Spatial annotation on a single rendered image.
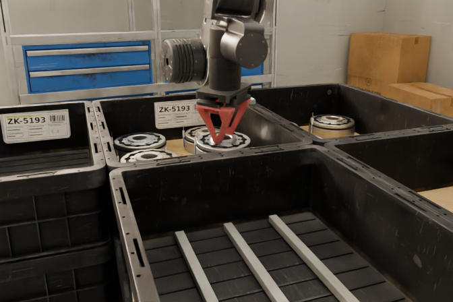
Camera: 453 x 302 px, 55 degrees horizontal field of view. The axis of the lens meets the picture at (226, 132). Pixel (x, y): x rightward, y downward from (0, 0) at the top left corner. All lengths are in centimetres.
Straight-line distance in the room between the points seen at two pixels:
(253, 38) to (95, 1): 292
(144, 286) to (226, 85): 47
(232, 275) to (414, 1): 424
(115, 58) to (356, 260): 230
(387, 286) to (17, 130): 72
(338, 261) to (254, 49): 33
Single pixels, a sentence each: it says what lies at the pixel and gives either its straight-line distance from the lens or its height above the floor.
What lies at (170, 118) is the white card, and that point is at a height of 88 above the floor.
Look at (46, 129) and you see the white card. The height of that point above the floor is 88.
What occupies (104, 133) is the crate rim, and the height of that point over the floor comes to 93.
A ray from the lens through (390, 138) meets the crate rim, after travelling 71.
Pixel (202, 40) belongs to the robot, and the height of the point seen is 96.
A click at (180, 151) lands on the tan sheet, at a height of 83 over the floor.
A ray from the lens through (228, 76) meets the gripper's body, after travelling 75.
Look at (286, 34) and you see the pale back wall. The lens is 416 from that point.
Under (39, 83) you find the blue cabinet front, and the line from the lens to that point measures 269.
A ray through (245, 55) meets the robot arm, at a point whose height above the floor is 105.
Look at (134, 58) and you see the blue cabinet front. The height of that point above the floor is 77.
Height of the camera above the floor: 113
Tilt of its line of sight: 17 degrees down
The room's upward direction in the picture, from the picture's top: straight up
